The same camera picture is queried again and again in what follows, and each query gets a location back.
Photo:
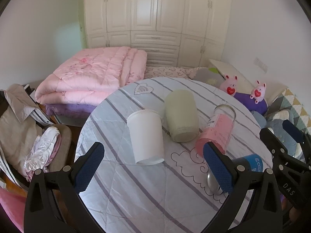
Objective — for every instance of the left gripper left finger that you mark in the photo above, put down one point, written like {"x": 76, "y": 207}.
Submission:
{"x": 53, "y": 203}

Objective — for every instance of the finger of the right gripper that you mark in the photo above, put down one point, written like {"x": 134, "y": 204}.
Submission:
{"x": 300, "y": 137}
{"x": 275, "y": 141}

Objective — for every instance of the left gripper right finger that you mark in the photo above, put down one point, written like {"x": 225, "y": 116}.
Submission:
{"x": 253, "y": 202}

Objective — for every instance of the clear jar with pink label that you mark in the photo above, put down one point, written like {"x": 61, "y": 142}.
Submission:
{"x": 218, "y": 129}

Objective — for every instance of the pale green frosted cup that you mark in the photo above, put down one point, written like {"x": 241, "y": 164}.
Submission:
{"x": 182, "y": 116}

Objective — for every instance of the white plastic cup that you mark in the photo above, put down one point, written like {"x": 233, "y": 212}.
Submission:
{"x": 145, "y": 128}

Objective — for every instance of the black and blue can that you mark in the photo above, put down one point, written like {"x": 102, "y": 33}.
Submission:
{"x": 254, "y": 161}

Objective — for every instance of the geometric patterned quilt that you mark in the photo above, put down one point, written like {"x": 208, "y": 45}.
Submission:
{"x": 287, "y": 100}

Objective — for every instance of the purple pillow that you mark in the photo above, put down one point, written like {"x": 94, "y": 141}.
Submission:
{"x": 250, "y": 104}

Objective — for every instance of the white pink folded cloth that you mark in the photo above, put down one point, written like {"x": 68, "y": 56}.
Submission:
{"x": 43, "y": 152}

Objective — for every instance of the right pink plush bunny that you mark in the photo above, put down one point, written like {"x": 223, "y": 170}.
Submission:
{"x": 258, "y": 93}

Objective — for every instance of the pink plush bunny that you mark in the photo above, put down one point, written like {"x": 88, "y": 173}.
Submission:
{"x": 258, "y": 93}
{"x": 229, "y": 86}

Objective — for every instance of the white bedside board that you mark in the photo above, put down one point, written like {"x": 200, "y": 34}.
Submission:
{"x": 243, "y": 86}

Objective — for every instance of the beige clothes pile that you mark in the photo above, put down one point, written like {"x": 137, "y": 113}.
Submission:
{"x": 21, "y": 123}

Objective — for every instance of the left pink plush bunny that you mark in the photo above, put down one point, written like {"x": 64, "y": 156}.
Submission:
{"x": 229, "y": 86}

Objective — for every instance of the striped quilted table cover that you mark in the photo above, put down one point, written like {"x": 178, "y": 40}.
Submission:
{"x": 147, "y": 182}

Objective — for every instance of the purple folded blanket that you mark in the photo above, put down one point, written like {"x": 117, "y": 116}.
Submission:
{"x": 69, "y": 110}

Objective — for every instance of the grey green pillow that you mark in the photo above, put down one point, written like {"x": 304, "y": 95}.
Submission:
{"x": 206, "y": 75}

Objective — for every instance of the folded pink quilt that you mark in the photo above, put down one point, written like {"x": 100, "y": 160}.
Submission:
{"x": 91, "y": 75}

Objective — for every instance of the heart patterned bed sheet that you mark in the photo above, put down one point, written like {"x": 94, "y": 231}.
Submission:
{"x": 173, "y": 72}

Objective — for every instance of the cream white wardrobe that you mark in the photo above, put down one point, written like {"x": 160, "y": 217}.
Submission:
{"x": 176, "y": 33}

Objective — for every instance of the wall socket plate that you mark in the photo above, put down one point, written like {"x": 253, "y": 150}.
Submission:
{"x": 257, "y": 62}

